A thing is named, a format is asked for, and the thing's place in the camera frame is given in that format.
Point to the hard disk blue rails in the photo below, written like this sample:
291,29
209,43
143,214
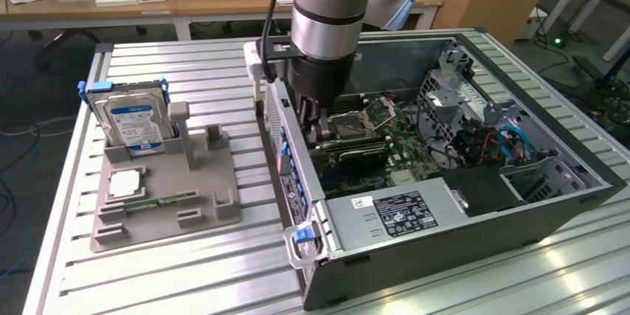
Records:
132,123

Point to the device with green light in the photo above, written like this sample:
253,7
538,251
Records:
556,41

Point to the white box red button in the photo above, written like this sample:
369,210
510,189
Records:
534,27

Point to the silver chipset heatsink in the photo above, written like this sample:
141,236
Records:
404,178

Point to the CPU socket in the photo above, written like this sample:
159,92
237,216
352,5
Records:
351,127

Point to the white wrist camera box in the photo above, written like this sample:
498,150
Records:
257,60

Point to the perforated metal disk bay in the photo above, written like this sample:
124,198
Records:
443,123

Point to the grey power supply unit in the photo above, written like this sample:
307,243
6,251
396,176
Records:
364,226

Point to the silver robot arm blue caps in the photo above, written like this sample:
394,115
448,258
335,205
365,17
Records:
327,16

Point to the silver socket cover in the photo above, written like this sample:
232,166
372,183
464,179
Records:
388,106

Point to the black office chair base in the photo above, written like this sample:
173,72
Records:
50,46

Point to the green motherboard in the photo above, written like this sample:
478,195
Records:
408,156

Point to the grey plastic drive latch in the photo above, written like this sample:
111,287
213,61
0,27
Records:
496,114

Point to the black floor stand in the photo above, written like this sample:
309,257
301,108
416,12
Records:
586,66

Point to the black plastic shroud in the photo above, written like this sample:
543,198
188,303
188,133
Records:
482,189

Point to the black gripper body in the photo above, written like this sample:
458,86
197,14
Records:
319,79

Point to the silver CPU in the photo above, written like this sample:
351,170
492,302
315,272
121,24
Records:
123,184

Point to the black open PC case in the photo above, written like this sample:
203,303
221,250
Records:
443,256

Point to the metal disk bay bracket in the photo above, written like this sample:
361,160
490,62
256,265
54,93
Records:
540,182

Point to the black RAM slot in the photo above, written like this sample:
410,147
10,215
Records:
352,104
351,96
351,100
352,108

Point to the black connector block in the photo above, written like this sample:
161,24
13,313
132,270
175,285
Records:
464,147

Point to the grey parts rack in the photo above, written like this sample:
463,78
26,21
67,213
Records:
161,182

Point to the green GPU card black cooler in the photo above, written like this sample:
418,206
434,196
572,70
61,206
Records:
361,160

